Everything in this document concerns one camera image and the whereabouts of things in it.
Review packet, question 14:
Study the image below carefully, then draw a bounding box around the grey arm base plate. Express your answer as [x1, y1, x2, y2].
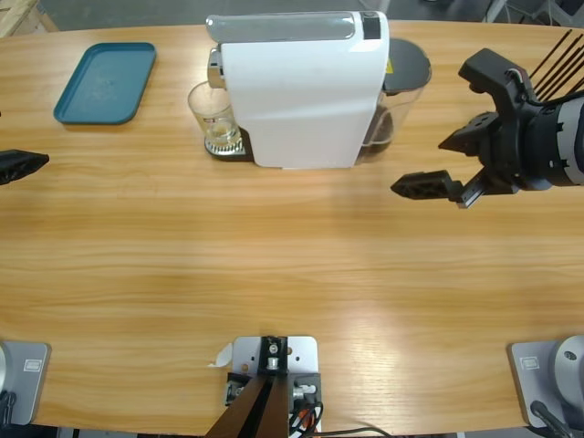
[507, 334, 584, 430]
[0, 339, 53, 426]

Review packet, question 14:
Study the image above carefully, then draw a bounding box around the clear water tank black lid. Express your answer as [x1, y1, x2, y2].
[355, 37, 433, 165]

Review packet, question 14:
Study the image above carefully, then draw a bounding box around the metal drip tray grate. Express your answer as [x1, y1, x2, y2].
[203, 127, 255, 163]

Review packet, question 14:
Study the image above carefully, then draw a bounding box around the teal plastic tray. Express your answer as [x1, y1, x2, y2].
[53, 41, 158, 126]

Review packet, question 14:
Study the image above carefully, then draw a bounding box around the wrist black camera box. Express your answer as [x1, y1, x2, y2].
[457, 47, 539, 120]

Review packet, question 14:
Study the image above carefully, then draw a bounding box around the silver coffee machine lever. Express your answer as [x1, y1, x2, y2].
[205, 11, 365, 43]

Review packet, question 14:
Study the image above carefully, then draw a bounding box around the white background metal frame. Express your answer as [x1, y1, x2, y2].
[483, 0, 584, 26]

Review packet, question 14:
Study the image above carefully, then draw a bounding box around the wooden pallet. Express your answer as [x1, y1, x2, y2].
[0, 0, 59, 38]

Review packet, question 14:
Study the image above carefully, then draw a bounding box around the white capsule coffee machine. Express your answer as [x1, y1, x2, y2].
[203, 9, 391, 171]

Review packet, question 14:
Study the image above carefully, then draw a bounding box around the white paper scrap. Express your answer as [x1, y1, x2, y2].
[207, 342, 235, 369]

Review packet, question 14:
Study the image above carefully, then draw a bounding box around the clear drinking glass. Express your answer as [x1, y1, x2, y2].
[187, 80, 243, 148]

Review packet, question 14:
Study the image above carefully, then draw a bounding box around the black base cable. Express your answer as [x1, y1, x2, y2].
[528, 400, 577, 438]
[0, 390, 18, 426]

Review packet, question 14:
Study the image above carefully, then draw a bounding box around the black capsule holder with rods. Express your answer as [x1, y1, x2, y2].
[531, 29, 584, 102]

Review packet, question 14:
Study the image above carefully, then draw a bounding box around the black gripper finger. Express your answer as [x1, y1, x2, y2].
[0, 149, 50, 186]

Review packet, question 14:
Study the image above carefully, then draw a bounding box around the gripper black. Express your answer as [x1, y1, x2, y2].
[391, 111, 556, 211]

